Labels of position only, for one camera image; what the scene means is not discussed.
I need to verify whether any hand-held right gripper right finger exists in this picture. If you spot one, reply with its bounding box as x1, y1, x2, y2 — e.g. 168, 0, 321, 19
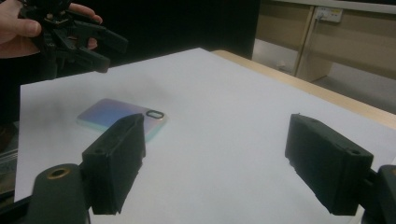
284, 113, 375, 217

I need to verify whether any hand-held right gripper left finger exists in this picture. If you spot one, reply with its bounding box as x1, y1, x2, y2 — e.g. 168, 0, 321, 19
81, 113, 147, 216

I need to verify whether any iridescent smartphone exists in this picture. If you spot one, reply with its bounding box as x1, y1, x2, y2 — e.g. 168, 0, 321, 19
76, 98, 169, 143

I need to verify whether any black curtain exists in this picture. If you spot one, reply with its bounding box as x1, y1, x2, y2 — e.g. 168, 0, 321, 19
69, 0, 261, 69

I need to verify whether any white wall socket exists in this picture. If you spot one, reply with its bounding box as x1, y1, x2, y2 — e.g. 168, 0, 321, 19
314, 6, 344, 23

